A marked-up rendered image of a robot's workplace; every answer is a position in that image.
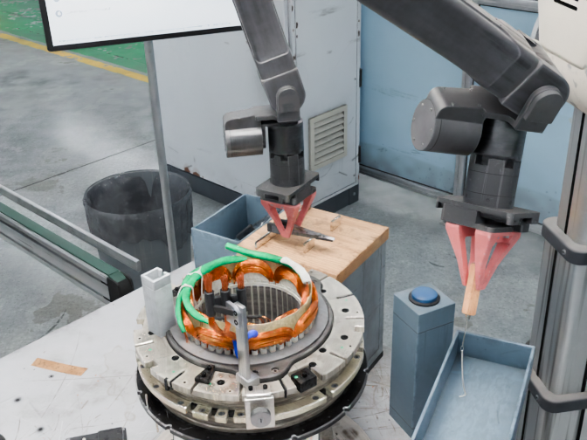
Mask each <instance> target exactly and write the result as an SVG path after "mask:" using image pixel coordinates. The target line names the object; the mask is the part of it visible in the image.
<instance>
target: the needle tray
mask: <svg viewBox="0 0 587 440"><path fill-rule="evenodd" d="M464 333H465V331H461V330H457V331H456V333H455V335H454V337H453V339H452V343H451V346H450V347H449V349H448V352H447V354H446V356H445V359H444V362H443V364H442V366H441V369H440V370H439V374H438V376H437V379H436V381H435V382H434V385H433V387H432V391H431V393H430V395H429V397H428V399H427V402H426V404H425V407H424V409H423V412H422V414H421V416H420V418H419V420H418V424H417V426H416V429H415V430H414V432H413V435H412V437H411V440H514V439H515V435H516V431H517V428H518V424H519V421H520V417H521V411H522V407H523V403H524V400H525V396H526V394H527V390H528V384H529V380H530V376H531V373H532V367H533V361H534V355H535V347H533V346H530V345H525V344H521V343H517V342H512V341H509V340H502V339H497V338H494V337H489V336H485V335H481V334H476V333H469V332H466V335H465V340H464V345H463V347H464V350H463V347H461V346H462V342H463V338H464ZM460 347H461V350H463V379H464V386H465V391H466V395H465V396H462V395H464V394H465V392H464V389H463V384H462V373H461V372H462V371H461V369H462V368H461V367H462V366H461V364H462V363H461V357H462V356H461V353H462V352H461V351H460ZM459 396H462V397H459Z"/></svg>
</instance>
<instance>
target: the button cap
mask: <svg viewBox="0 0 587 440"><path fill-rule="evenodd" d="M411 297H412V298H413V299H414V300H415V301H417V302H420V303H432V302H434V301H436V300H437V297H438V294H437V292H436V291H435V290H434V289H432V288H430V287H428V286H420V287H417V288H415V289H413V291H412V293H411Z"/></svg>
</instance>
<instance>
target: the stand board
mask: <svg viewBox="0 0 587 440"><path fill-rule="evenodd" d="M337 216H338V214H335V213H331V212H327V211H324V210H318V209H315V208H312V209H311V210H309V211H308V212H307V214H306V215H305V218H304V220H303V222H302V224H301V227H304V228H306V229H309V230H312V231H315V232H320V233H321V234H324V235H327V236H330V237H334V238H335V240H334V242H329V241H324V240H317V239H314V247H313V248H312V249H311V250H310V251H308V252H307V253H303V244H304V243H305V242H306V241H307V240H308V239H309V238H310V237H301V236H295V235H291V236H290V238H286V237H282V236H281V235H280V234H277V235H276V236H275V237H273V238H272V239H271V240H269V241H268V242H267V243H265V244H264V245H262V246H261V247H260V248H258V249H257V250H255V243H254V242H256V241H257V240H258V239H260V238H261V237H263V236H264V235H265V234H266V233H267V232H268V231H267V224H265V225H264V226H262V227H261V228H260V229H258V230H257V231H255V232H254V233H252V234H251V235H250V236H249V237H248V238H246V239H245V240H243V241H242V242H241V243H239V244H238V246H240V247H243V248H246V249H249V250H253V251H262V252H267V253H271V254H274V255H278V256H280V257H288V258H290V259H291V260H293V261H294V262H295V263H297V264H299V265H301V266H302V267H303V268H305V270H306V272H309V271H310V270H311V269H313V270H316V271H318V272H322V273H324V274H326V275H328V277H331V278H334V279H335V280H337V281H338V282H340V283H342V282H343V281H344V280H345V279H346V278H347V277H348V276H349V275H350V274H351V273H353V272H354V271H355V270H356V269H357V268H358V267H359V266H360V265H361V264H362V263H363V262H364V261H365V260H366V259H367V258H368V257H369V256H371V255H372V254H373V253H374V252H375V251H376V250H377V249H378V248H379V247H380V246H381V245H382V244H383V243H384V242H385V241H386V240H387V239H388V238H389V227H386V226H382V225H379V224H375V223H369V222H365V221H362V220H359V219H355V218H352V217H346V216H342V215H339V216H341V225H339V226H338V227H337V228H336V229H335V230H333V231H330V221H332V220H333V219H334V218H335V217H337Z"/></svg>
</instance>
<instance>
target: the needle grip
mask: <svg viewBox="0 0 587 440"><path fill-rule="evenodd" d="M479 296H480V290H476V286H475V263H471V264H470V270H469V274H468V279H467V284H466V293H465V297H464V302H463V307H462V313H464V314H467V315H473V316H474V315H475V314H476V310H477V305H478V300H479Z"/></svg>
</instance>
